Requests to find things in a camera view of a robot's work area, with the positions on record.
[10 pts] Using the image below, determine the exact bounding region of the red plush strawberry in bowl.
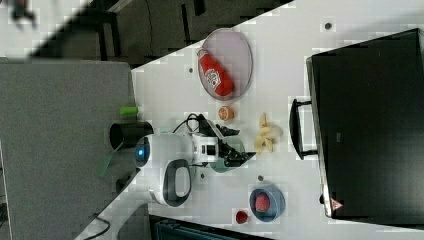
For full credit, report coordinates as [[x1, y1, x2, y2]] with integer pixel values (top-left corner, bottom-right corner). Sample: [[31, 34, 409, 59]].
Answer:
[[255, 193, 270, 212]]

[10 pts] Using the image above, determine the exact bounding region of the red plush ketchup bottle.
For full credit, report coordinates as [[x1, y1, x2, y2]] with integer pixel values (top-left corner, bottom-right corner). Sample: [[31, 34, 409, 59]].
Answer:
[[197, 48, 234, 96]]

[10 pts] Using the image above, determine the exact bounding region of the black cable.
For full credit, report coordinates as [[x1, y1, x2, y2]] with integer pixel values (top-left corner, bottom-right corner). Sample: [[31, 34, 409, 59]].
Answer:
[[171, 113, 204, 134]]

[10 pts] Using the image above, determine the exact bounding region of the grey round plate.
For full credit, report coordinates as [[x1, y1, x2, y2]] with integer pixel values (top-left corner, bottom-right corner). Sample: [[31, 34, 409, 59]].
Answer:
[[197, 28, 253, 101]]

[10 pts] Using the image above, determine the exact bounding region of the peeled plush banana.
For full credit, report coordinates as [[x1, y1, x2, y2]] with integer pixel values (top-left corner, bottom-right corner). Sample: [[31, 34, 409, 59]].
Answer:
[[254, 113, 283, 154]]

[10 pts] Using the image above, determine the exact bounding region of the green measuring cup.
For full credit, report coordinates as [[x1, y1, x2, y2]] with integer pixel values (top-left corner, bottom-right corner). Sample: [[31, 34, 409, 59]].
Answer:
[[209, 136, 245, 173]]

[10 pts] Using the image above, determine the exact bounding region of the red plush strawberry on table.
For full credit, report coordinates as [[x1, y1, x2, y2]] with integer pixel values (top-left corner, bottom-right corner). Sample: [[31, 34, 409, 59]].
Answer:
[[235, 210, 248, 224]]

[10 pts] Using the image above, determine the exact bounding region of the black cylindrical pot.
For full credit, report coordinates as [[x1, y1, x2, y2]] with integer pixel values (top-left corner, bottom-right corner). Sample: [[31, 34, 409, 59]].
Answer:
[[109, 122, 153, 149]]

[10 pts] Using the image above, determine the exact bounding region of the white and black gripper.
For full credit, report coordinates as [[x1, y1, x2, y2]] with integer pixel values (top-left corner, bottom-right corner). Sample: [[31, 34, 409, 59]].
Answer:
[[191, 118, 256, 167]]

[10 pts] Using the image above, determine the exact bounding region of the blue bowl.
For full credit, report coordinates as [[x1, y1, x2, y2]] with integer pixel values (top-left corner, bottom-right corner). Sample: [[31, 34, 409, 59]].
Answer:
[[249, 184, 286, 223]]

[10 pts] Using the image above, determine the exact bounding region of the orange slice toy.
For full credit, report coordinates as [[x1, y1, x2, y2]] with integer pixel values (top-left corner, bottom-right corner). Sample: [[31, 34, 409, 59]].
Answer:
[[218, 105, 234, 121]]

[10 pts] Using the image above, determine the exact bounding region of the toy oven with blue door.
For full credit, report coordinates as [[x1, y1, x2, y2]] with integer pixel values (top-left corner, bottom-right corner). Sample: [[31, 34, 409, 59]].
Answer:
[[306, 29, 424, 229]]

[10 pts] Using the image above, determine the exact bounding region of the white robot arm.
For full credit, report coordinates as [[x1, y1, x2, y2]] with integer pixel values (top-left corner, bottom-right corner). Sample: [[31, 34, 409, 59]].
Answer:
[[74, 114, 255, 240]]

